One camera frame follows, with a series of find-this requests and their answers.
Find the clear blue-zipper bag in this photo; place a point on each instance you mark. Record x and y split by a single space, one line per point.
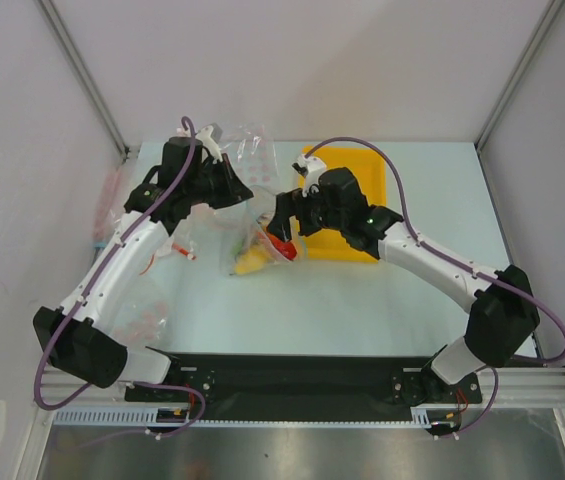
237 222

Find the grey toy fish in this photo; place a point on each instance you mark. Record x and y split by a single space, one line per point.
262 221

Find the red toy mango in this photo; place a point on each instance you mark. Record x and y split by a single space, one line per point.
286 248

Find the white slotted cable duct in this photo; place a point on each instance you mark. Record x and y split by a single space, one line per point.
172 417

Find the aluminium frame rail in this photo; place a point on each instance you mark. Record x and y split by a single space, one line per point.
509 388

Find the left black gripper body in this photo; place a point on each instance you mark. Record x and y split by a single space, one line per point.
202 187

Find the yellow toy pear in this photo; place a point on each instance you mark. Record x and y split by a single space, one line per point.
254 259

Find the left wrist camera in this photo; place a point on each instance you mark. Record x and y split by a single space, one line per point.
209 135

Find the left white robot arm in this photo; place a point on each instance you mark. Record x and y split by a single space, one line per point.
76 336

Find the green toy cucumber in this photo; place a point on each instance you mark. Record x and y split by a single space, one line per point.
238 248

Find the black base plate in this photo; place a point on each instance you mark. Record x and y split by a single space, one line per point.
268 369

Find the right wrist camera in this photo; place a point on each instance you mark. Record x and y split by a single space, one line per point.
310 168

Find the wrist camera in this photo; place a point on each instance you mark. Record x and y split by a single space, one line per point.
209 135
310 168

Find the pile of spare zip bags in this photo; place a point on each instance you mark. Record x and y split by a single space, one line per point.
123 304

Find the yellow plastic tray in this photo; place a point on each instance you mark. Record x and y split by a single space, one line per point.
355 183

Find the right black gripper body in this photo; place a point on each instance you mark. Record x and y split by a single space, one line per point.
293 211

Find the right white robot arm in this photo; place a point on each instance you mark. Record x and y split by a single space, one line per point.
499 303

